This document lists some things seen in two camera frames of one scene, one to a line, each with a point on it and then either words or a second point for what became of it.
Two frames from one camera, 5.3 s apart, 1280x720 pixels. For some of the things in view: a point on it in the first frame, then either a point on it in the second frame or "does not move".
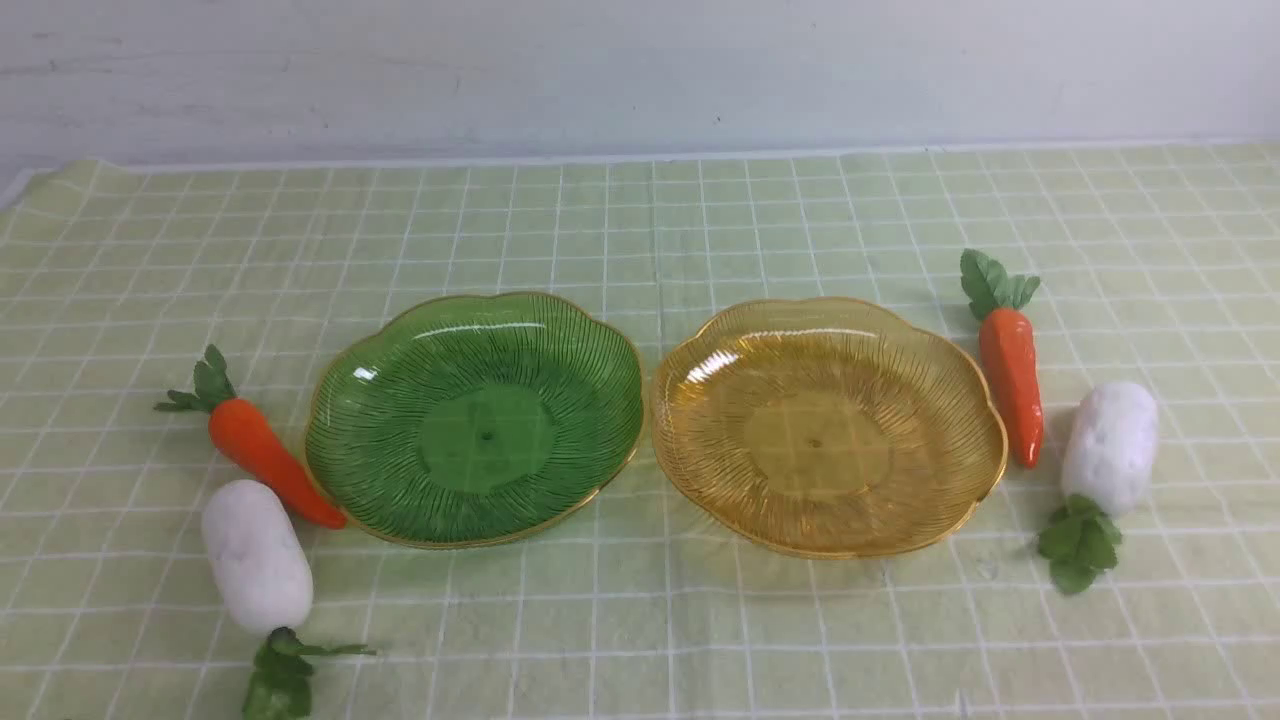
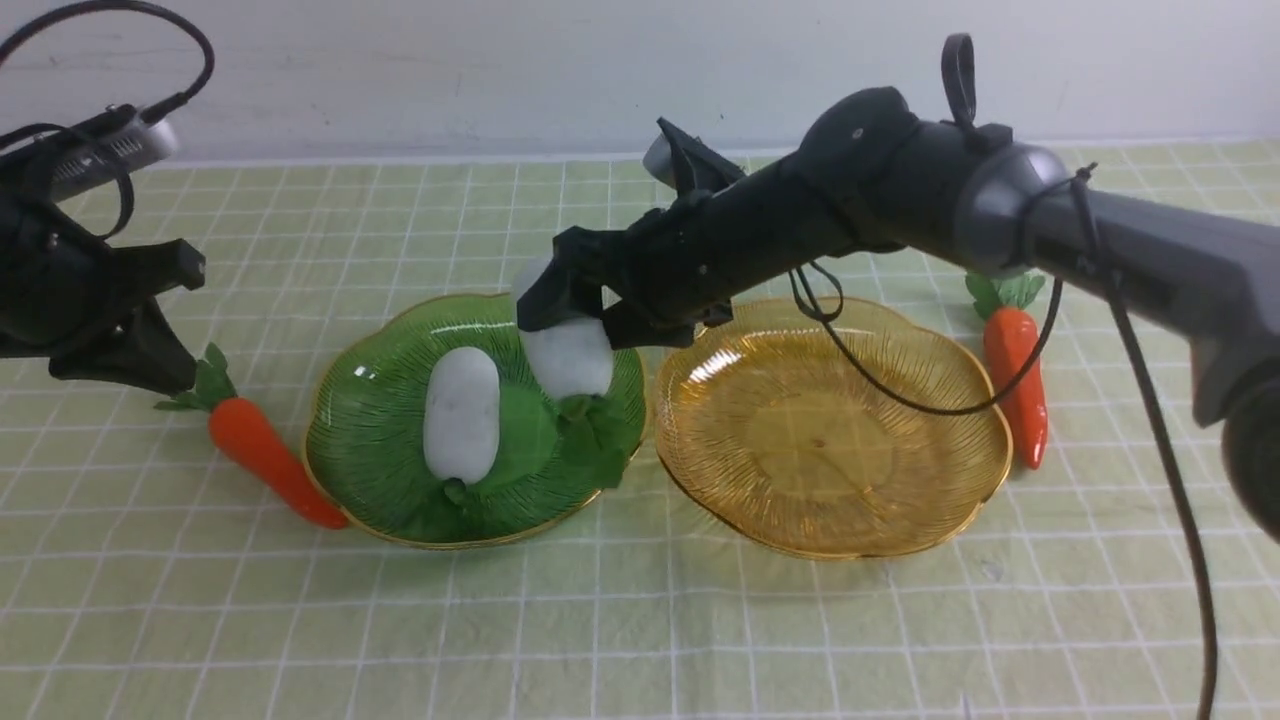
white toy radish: x=264 y=575 -> x=461 y=418
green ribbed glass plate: x=475 y=420 does not move
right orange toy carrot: x=1008 y=341 does not move
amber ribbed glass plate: x=828 y=428 does not move
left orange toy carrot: x=245 y=433 does not move
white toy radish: x=1108 y=465 -> x=572 y=363
